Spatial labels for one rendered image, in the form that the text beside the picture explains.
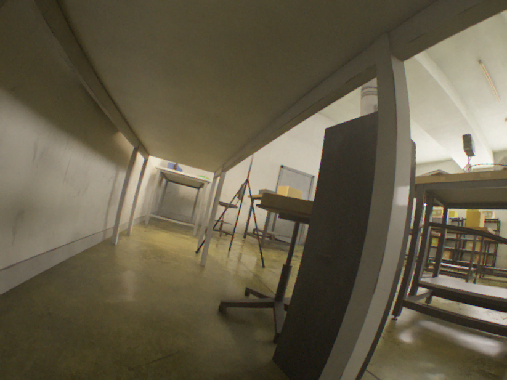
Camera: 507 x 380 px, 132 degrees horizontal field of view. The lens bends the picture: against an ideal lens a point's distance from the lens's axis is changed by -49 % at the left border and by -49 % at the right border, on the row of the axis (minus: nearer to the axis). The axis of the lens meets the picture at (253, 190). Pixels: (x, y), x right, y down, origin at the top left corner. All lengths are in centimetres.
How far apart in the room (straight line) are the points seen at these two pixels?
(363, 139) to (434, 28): 38
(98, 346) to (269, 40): 94
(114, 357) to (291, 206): 88
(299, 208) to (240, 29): 74
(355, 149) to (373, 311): 46
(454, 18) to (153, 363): 100
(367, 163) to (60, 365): 97
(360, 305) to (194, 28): 62
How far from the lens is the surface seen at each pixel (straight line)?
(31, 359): 72
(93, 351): 75
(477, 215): 456
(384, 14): 46
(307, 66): 58
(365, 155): 62
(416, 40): 42
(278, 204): 98
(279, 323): 101
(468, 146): 171
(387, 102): 37
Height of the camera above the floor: 50
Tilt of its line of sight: 7 degrees up
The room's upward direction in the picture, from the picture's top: 13 degrees clockwise
